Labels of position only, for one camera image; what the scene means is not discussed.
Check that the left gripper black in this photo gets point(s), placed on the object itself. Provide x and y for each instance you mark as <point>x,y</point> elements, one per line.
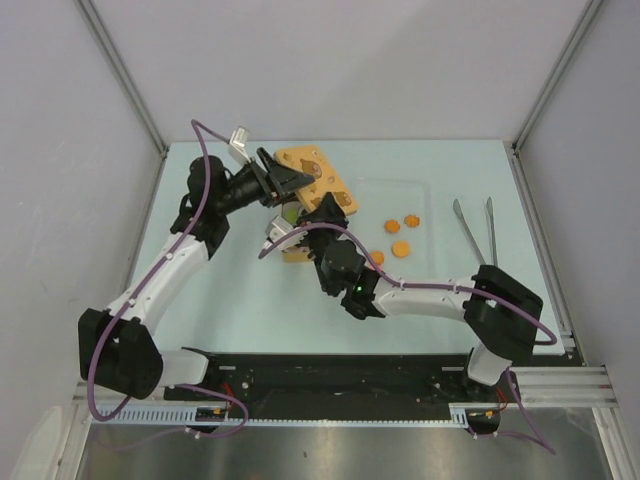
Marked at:
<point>276,183</point>

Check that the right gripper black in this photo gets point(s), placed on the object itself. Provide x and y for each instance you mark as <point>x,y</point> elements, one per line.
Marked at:
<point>328,212</point>

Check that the green sandwich cookie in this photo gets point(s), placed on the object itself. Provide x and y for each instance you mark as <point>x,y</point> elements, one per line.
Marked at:
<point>291,216</point>

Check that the silver tin lid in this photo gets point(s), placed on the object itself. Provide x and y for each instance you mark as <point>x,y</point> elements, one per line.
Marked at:
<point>309,159</point>

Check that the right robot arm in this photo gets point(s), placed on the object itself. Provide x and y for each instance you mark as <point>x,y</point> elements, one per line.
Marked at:
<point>503,313</point>

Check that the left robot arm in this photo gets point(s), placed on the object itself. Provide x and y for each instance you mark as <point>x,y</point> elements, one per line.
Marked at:
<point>117,350</point>

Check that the gold cookie tin box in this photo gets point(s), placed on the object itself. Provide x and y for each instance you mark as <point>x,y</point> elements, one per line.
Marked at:
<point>299,253</point>

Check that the orange flower cookie lower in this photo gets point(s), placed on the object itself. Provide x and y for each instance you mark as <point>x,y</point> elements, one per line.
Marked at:
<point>378,257</point>

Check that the orange flower cookie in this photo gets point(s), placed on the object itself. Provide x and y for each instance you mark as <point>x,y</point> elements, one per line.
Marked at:
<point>392,226</point>
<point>378,257</point>

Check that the orange flower cookie upper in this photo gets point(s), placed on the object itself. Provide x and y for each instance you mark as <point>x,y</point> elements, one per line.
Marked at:
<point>392,226</point>

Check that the clear plastic tray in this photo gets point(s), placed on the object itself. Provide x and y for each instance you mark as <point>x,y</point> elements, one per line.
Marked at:
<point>381,200</point>

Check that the orange round biscuit right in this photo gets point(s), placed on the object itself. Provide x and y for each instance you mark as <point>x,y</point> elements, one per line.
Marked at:
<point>401,249</point>

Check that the orange swirl cookie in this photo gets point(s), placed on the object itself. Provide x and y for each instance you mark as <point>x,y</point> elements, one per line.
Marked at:
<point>412,221</point>

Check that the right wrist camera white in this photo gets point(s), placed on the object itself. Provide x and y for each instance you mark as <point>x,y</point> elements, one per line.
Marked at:
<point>277,228</point>

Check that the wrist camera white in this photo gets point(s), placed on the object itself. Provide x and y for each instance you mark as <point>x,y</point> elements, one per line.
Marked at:
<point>277,228</point>
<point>237,145</point>

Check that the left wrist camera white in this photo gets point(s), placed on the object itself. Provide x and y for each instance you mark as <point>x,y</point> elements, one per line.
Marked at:
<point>237,145</point>

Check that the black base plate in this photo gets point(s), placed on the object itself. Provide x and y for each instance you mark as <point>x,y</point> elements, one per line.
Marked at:
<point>350,385</point>

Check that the white slotted cable duct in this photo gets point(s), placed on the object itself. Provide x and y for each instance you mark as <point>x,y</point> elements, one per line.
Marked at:
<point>210,415</point>

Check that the left corner frame post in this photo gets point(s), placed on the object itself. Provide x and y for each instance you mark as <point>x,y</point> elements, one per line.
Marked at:
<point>116,62</point>

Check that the corner frame post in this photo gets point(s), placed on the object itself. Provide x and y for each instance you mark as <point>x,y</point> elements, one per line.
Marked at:
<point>116,62</point>
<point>560,68</point>

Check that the aluminium frame rail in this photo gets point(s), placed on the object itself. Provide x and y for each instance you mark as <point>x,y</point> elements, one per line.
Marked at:
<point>565,387</point>

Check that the right corner frame post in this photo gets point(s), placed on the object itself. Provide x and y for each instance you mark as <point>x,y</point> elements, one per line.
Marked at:
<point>560,68</point>

